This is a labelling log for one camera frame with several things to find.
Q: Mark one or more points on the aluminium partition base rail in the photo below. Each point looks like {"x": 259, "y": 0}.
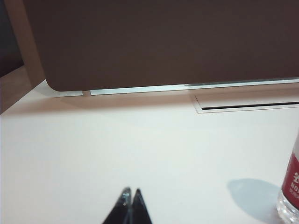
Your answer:
{"x": 163, "y": 88}

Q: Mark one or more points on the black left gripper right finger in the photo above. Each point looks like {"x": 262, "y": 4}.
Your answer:
{"x": 140, "y": 212}

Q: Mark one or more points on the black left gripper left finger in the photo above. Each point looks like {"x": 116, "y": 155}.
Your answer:
{"x": 119, "y": 212}

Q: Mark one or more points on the clear red-label water bottle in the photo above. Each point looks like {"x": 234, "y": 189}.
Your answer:
{"x": 292, "y": 177}

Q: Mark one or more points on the brown desk partition panel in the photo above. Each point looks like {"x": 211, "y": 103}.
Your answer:
{"x": 151, "y": 42}

